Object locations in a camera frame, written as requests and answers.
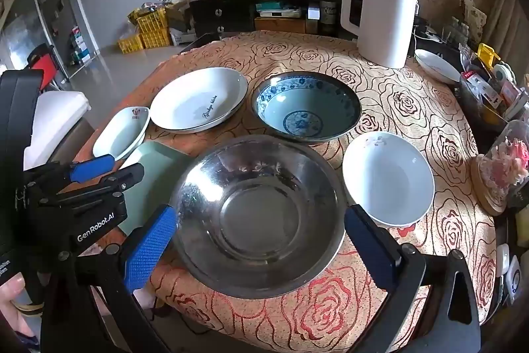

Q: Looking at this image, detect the brown wooden box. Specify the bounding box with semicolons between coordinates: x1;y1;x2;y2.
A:
255;17;306;33

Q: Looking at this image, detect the person's left hand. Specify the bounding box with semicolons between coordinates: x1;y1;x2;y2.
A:
0;272;40;345

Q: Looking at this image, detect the rose pattern tablecloth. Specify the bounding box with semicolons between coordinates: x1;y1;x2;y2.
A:
76;29;503;353

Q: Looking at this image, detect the black basket of clutter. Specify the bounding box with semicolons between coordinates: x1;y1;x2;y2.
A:
458;43;529;136

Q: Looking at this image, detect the blue patterned ceramic bowl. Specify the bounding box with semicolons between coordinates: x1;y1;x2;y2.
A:
251;72;363;146

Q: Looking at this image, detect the glass dome with pink flowers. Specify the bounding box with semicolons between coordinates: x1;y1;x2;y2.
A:
475;119;529;209

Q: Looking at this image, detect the white cushion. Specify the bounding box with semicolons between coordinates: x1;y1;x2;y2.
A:
24;90;89;172

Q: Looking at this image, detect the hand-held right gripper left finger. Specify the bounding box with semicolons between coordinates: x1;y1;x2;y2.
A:
41;205;179;353

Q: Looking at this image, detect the white oval plate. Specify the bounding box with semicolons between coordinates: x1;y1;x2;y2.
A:
414;49;462;85

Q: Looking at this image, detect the yellow plastic crate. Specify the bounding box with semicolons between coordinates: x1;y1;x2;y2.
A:
117;34;143;54
129;8;168;33
138;28;171;48

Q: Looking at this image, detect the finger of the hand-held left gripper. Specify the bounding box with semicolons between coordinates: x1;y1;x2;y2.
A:
39;163;145;211
22;154;115;192

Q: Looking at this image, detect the green square plate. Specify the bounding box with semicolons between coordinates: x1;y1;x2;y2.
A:
117;141;195;234

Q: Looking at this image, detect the stainless steel bowl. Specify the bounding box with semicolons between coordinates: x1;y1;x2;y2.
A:
170;135;347;299

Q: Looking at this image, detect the white electric kettle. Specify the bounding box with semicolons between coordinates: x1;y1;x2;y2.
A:
338;0;422;69

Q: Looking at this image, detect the white floral bowl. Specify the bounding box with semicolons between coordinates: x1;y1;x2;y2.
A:
342;131;435;229

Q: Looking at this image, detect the black cabinet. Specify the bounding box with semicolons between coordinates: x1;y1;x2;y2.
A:
189;0;360;44

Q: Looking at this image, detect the red chair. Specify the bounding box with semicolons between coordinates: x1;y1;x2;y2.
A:
31;55;59;90

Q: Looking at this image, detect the white square dish red emblem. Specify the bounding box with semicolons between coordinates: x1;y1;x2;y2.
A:
92;106;151;162

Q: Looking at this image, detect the teal flat box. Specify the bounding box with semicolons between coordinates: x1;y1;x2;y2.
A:
255;1;304;17

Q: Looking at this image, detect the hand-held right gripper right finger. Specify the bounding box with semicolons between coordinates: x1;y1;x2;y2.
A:
344;204;482;353

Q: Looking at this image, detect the white round deep plate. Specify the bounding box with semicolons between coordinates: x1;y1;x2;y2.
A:
149;67;249;134

